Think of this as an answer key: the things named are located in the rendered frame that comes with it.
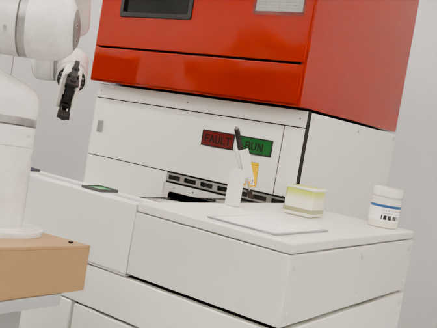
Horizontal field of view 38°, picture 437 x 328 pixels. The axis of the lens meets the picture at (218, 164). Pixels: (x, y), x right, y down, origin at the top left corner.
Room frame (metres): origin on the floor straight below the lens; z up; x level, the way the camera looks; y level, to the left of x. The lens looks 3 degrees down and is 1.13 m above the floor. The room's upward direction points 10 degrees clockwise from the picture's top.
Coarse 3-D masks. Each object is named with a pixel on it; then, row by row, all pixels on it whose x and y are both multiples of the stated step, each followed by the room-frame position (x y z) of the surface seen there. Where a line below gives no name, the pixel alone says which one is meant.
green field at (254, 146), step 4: (244, 140) 1.86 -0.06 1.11; (248, 140) 1.85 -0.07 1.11; (252, 140) 1.84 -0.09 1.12; (256, 140) 1.83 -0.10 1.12; (260, 140) 1.83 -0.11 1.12; (244, 144) 1.86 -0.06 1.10; (248, 144) 1.85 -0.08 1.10; (252, 144) 1.84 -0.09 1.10; (256, 144) 1.83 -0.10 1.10; (260, 144) 1.83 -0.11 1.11; (264, 144) 1.82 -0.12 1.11; (268, 144) 1.81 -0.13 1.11; (244, 148) 1.85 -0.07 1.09; (248, 148) 1.85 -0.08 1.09; (252, 148) 1.84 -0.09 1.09; (256, 148) 1.83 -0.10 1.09; (260, 148) 1.82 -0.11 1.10; (264, 148) 1.82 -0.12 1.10; (268, 148) 1.81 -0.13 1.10; (252, 152) 1.84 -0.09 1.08; (256, 152) 1.83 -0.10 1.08; (260, 152) 1.82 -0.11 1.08; (264, 152) 1.82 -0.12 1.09; (268, 152) 1.81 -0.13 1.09
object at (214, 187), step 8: (168, 176) 2.00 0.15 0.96; (176, 176) 1.99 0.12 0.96; (184, 176) 1.97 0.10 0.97; (192, 184) 1.95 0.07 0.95; (200, 184) 1.93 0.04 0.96; (208, 184) 1.92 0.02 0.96; (216, 184) 1.90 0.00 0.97; (224, 192) 1.88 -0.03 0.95; (256, 200) 1.81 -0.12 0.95; (264, 200) 1.81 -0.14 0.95; (272, 200) 1.79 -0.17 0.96; (280, 200) 1.78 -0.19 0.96
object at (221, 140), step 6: (204, 132) 1.94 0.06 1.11; (210, 132) 1.93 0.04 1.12; (204, 138) 1.94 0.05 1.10; (210, 138) 1.93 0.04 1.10; (216, 138) 1.91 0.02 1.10; (222, 138) 1.90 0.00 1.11; (228, 138) 1.89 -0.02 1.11; (210, 144) 1.92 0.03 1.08; (216, 144) 1.91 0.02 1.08; (222, 144) 1.90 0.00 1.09; (228, 144) 1.89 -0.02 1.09
